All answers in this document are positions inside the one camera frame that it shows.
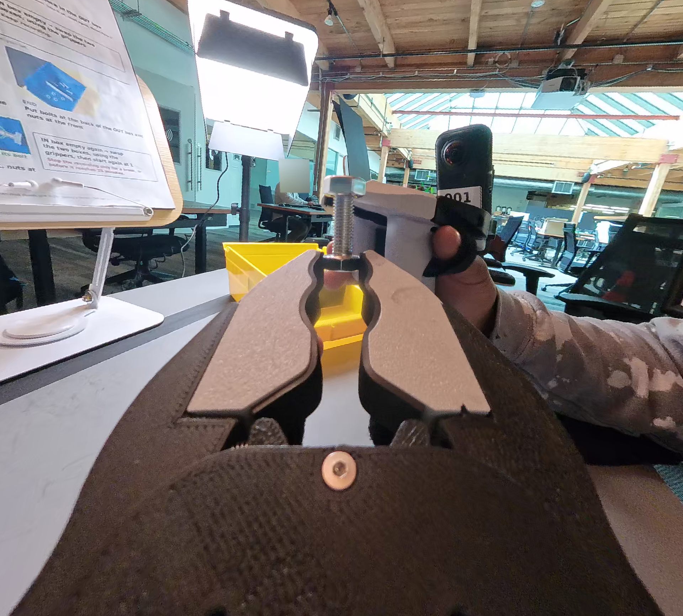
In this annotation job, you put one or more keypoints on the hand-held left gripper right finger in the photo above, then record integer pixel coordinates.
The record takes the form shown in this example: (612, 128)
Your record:
(421, 354)

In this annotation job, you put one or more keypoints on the person's right hand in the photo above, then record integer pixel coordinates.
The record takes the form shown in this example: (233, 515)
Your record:
(467, 296)

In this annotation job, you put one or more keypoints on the black chair armrest pad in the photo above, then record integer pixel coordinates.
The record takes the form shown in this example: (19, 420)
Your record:
(613, 445)
(501, 277)

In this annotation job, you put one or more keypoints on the ceiling projector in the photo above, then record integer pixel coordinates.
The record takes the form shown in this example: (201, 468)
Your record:
(560, 85)

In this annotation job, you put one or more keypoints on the large studio light panel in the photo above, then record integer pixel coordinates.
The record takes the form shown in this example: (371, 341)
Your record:
(251, 98)

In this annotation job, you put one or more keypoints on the steel hex bolt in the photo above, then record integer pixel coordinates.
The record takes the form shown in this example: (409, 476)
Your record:
(344, 226)

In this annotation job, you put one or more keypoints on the printed instruction sheet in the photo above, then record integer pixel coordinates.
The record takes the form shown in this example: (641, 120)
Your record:
(69, 93)

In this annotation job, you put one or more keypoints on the instruction sheet on stand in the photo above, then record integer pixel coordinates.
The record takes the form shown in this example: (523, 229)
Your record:
(106, 317)

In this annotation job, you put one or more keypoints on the yellow plastic bin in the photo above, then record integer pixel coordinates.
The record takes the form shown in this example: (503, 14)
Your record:
(256, 264)

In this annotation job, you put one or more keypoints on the black mesh office chair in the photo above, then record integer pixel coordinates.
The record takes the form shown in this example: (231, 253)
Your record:
(624, 264)

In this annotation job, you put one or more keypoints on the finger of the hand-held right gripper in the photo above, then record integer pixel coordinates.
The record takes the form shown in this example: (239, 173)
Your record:
(368, 234)
(395, 200)

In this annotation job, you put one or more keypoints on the group of black office chairs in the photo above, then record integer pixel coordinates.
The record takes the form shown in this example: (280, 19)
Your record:
(565, 240)

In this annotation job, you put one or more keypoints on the person's right forearm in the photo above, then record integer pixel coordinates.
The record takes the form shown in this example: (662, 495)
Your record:
(587, 365)

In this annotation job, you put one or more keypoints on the wooden top desk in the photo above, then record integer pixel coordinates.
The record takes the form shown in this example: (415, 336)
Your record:
(293, 208)
(208, 210)

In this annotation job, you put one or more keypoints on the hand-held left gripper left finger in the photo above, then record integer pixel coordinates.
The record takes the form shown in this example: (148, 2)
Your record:
(256, 349)

